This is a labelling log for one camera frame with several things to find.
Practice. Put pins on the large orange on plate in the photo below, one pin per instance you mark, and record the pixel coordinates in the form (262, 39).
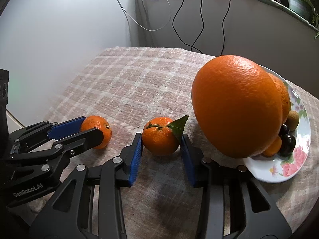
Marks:
(284, 94)

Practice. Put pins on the dark plum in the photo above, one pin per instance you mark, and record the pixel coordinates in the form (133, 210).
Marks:
(287, 146)
(284, 130)

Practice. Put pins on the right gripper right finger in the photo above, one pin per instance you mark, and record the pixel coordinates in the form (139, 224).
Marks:
(234, 204)

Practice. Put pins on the plaid pink tablecloth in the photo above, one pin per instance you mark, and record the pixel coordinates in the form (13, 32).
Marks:
(129, 87)

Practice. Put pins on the potted spider plant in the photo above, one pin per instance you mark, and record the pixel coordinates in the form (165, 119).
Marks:
(305, 10)

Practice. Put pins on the brown kiwi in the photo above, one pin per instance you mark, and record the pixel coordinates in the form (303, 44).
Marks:
(292, 120)

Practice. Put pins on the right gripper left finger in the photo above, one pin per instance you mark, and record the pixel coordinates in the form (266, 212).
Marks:
(88, 203)

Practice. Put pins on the large orange outside plate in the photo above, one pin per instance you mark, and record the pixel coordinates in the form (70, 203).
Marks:
(237, 106)

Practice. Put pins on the small kumquat on plate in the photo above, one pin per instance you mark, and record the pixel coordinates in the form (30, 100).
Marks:
(273, 148)

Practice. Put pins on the mandarin with leaf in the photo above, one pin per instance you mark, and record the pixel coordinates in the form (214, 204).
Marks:
(161, 135)

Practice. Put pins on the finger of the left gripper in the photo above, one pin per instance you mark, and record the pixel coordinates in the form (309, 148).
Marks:
(80, 142)
(67, 128)

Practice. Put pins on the floral white plate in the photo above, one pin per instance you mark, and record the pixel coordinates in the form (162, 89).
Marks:
(277, 168)

